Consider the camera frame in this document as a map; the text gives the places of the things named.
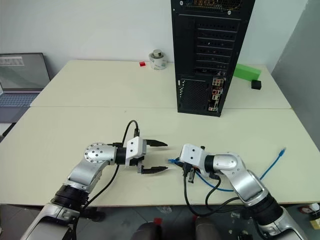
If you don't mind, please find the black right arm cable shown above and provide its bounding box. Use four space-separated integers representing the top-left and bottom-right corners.
182 163 242 216

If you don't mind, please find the grey partition panel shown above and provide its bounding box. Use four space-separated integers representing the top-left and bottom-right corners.
270 0 320 153

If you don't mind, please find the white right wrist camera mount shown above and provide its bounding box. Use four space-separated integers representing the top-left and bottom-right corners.
179 143 207 173

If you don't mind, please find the white tape roll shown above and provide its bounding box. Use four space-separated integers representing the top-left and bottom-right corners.
148 51 168 71

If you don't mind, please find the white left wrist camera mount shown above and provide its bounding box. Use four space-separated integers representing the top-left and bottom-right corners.
124 136 148 168

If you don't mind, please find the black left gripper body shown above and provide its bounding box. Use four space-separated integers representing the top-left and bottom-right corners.
129 139 149 175

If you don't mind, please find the black computer tower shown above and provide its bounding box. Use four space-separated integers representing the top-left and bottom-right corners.
171 0 256 118

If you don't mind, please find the blue ethernet cable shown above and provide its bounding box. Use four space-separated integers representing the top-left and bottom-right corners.
167 147 287 193

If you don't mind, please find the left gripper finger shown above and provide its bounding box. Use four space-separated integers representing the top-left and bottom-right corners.
142 165 170 175
147 139 168 149

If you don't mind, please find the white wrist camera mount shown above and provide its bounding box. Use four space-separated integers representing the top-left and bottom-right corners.
179 143 207 173
124 136 148 168

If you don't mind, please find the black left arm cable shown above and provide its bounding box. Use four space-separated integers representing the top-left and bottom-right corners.
72 119 141 240

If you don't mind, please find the brown rounded shape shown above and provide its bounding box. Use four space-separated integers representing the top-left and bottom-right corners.
194 216 221 240

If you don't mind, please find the dark rounded shape red cap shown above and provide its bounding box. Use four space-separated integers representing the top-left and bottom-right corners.
130 217 164 240

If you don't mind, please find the green rectangular block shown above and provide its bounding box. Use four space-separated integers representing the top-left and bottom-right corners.
233 63 262 82

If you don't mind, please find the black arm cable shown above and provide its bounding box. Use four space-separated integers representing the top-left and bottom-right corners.
72 119 141 240
182 163 242 216

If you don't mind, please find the small black cube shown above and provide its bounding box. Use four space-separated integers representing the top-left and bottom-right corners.
250 79 263 91

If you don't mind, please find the grey open laptop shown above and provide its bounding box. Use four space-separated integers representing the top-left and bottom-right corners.
0 52 52 109

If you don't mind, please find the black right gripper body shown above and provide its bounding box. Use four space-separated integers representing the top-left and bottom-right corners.
182 161 196 185

